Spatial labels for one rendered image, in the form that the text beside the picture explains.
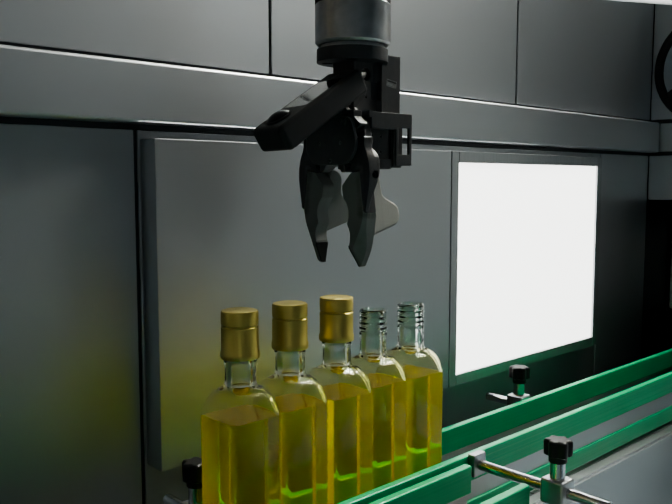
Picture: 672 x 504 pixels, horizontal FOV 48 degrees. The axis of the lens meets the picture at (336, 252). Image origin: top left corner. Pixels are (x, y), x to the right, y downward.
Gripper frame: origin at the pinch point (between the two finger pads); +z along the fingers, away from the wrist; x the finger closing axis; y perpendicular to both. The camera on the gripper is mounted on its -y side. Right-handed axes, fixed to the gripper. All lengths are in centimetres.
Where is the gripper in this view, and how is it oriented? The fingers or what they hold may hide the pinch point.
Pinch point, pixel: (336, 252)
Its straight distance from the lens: 76.3
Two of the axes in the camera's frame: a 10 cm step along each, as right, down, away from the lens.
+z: 0.0, 10.0, 1.0
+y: 7.4, -0.6, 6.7
